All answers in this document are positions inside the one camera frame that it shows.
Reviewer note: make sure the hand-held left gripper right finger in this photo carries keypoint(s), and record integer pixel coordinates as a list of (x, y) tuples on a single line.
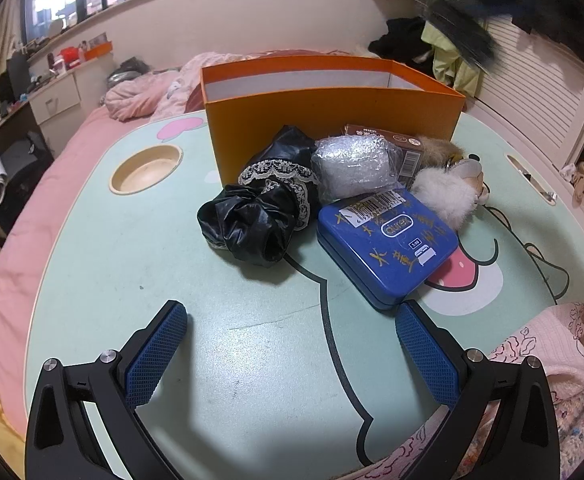
[(427, 360)]

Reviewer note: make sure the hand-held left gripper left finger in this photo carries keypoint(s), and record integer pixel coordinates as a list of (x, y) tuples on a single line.
[(156, 355)]

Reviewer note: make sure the blue tin box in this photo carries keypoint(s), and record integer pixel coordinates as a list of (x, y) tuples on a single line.
[(387, 255)]

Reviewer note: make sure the brown fur pompom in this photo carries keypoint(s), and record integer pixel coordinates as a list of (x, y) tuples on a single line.
[(442, 152)]

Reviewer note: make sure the brown carton box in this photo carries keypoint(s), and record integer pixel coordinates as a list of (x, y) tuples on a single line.
[(402, 137)]

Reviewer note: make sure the cartoon toy figure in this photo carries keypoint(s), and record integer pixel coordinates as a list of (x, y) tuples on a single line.
[(469, 170)]

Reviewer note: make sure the white fur pompom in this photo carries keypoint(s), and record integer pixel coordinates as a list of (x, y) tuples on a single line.
[(444, 195)]

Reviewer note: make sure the black lace scrunchie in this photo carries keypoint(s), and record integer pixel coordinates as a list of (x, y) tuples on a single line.
[(252, 220)]

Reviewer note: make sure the bubble wrap bundle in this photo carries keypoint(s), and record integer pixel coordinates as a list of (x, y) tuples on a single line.
[(352, 165)]

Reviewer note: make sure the orange cardboard box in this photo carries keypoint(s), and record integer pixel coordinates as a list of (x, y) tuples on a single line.
[(252, 120)]

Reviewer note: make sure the mint cartoon print desktop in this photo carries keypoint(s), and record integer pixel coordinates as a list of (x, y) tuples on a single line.
[(146, 260)]

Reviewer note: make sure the light green hanging shirt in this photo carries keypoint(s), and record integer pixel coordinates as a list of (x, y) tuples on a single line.
[(447, 65)]

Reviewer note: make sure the pile of black clothes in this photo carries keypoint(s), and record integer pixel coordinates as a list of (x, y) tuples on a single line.
[(402, 35)]

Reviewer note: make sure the dark hanging cloth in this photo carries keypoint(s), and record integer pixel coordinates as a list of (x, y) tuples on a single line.
[(562, 35)]

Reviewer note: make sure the pink quilted floral blanket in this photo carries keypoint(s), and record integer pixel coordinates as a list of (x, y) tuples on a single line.
[(547, 350)]

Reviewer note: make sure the flat silver wrapper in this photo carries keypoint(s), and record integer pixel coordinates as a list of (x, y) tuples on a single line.
[(549, 197)]

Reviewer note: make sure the pink bed sheet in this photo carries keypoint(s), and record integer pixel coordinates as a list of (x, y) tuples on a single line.
[(46, 200)]

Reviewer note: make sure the pink floral quilt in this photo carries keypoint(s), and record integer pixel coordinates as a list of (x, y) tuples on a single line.
[(141, 95)]

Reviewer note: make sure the white desk with drawer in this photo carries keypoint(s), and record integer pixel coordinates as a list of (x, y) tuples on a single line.
[(54, 100)]

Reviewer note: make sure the small orange box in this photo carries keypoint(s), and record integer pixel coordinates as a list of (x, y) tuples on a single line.
[(99, 51)]

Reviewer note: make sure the red bag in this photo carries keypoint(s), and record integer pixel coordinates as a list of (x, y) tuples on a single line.
[(69, 55)]

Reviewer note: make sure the black chair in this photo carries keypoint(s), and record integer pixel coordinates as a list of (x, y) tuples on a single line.
[(19, 72)]

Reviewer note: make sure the beige curtain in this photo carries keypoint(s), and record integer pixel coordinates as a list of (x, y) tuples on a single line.
[(4, 35)]

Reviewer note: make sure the white slatted wall panel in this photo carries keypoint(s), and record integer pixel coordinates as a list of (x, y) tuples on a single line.
[(532, 100)]

